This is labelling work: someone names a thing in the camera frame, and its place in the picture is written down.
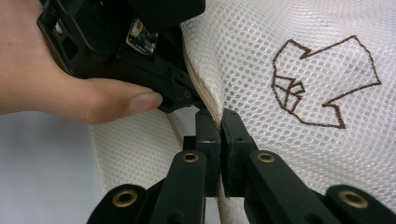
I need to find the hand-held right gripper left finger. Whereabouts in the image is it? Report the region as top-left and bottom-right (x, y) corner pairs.
(148, 107), (222, 224)

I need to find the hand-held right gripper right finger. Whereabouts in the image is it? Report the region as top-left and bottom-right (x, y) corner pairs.
(219, 107), (344, 224)

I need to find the cream mesh laundry bag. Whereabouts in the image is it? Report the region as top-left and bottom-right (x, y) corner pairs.
(88, 0), (396, 224)

